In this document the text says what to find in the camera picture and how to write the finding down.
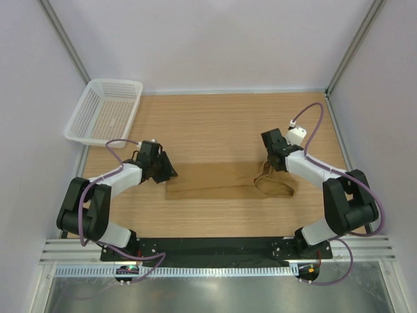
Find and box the tan ribbed tank top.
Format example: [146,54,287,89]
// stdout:
[165,161,298,200]

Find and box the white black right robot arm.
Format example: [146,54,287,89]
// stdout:
[261,127,379,258]

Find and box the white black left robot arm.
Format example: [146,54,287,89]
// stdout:
[56,140,178,261]

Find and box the white perforated plastic basket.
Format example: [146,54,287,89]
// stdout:
[64,78,143,148]

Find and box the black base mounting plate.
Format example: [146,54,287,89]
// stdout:
[100,237,333,269]

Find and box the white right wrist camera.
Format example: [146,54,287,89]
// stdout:
[284,120,307,146]

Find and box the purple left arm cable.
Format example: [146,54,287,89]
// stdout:
[78,138,167,283]

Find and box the aluminium frame rail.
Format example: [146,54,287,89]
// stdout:
[40,235,395,268]

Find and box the slotted grey cable duct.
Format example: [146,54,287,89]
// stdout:
[55,264,298,278]

